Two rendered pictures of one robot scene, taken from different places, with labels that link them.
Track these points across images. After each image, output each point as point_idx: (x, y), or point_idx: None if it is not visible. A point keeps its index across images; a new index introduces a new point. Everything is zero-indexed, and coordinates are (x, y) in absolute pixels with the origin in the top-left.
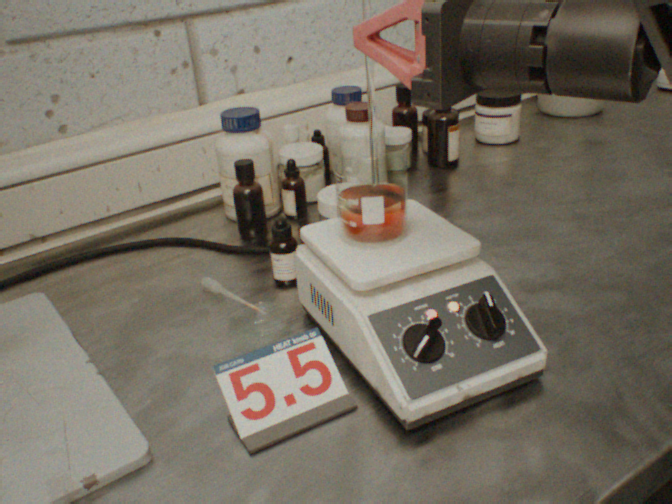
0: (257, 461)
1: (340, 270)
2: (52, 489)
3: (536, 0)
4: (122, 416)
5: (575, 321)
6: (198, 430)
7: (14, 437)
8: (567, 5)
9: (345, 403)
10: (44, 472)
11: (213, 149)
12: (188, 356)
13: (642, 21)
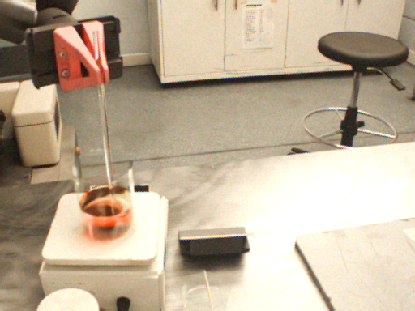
0: (241, 224)
1: (159, 206)
2: (342, 232)
3: (67, 17)
4: (310, 259)
5: (21, 235)
6: (267, 249)
7: (374, 267)
8: (67, 14)
9: (184, 232)
10: (349, 241)
11: None
12: (264, 305)
13: (74, 8)
